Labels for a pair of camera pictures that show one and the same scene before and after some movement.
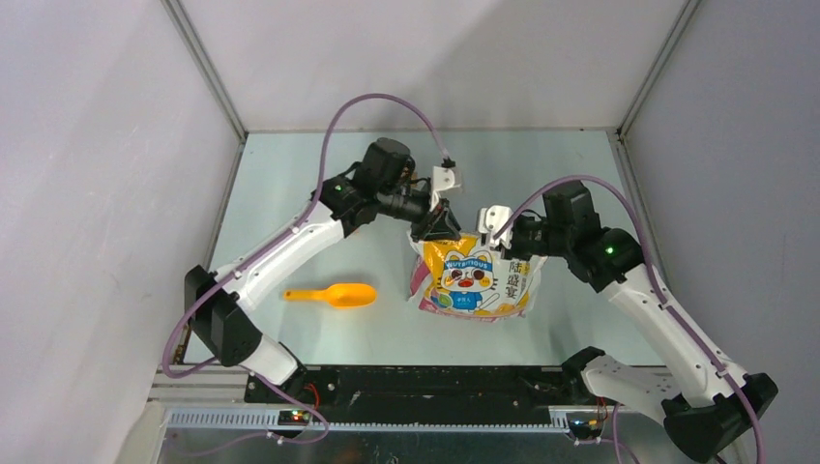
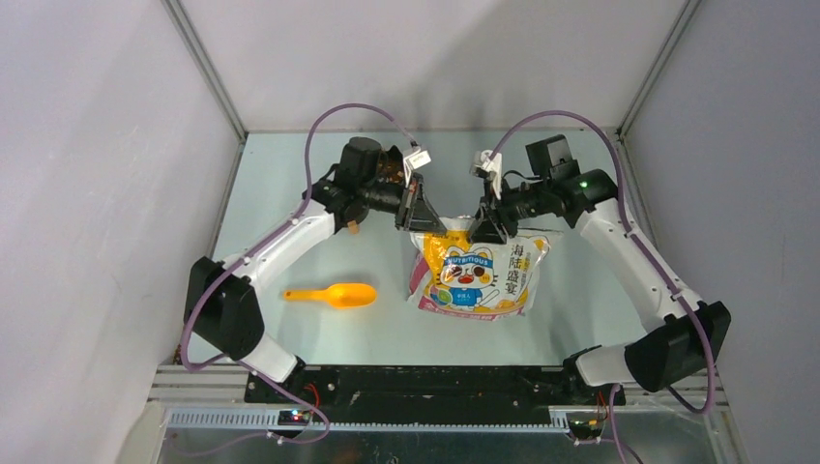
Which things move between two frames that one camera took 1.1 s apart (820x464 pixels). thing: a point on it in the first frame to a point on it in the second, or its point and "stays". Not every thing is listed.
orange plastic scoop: (339, 295) stays
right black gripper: (513, 250) to (485, 229)
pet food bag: (467, 278) stays
